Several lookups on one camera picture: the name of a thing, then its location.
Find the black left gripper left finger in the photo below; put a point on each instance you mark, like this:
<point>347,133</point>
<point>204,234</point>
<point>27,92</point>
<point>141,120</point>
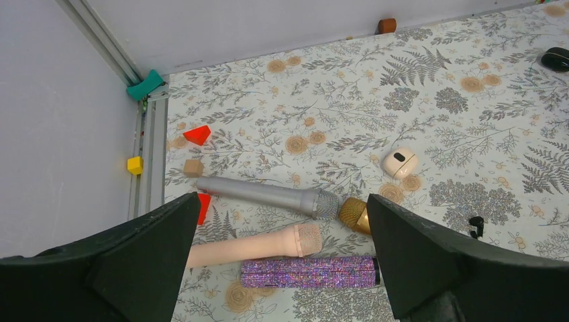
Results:
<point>130,272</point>

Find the gold microphone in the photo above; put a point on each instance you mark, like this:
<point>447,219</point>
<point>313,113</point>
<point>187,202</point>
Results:
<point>353,214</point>

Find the pink microphone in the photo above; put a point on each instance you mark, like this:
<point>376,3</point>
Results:
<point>295,241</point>

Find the red rectangular block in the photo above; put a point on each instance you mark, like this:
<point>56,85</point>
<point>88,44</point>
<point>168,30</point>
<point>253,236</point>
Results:
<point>205,201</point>

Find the yellow cube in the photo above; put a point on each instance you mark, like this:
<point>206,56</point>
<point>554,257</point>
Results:
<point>135,165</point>

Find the purple glitter microphone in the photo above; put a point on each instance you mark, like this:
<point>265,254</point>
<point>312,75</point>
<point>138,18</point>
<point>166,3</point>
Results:
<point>338,272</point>

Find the cream earbud charging case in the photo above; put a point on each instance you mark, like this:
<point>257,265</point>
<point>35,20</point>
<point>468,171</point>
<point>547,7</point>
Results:
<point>400,163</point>

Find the teal curved block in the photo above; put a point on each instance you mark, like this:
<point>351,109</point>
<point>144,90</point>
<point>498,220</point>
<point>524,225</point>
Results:
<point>149,84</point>

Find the brown wooden cylinder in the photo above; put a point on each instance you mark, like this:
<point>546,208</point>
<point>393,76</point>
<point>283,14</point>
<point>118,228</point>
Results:
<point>386,26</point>

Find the black earbud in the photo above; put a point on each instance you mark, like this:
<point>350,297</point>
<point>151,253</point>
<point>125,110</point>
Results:
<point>478,223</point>

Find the red triangular block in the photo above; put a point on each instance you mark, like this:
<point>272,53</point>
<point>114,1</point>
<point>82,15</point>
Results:
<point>198,136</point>

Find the black earbud charging case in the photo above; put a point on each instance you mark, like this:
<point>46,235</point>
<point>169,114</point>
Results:
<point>556,59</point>

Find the tan wooden cube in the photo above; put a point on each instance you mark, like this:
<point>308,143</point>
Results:
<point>193,168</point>

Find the silver microphone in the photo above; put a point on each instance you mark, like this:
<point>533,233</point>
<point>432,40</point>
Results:
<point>315,203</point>

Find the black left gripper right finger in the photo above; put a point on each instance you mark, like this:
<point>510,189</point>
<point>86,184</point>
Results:
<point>433,273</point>

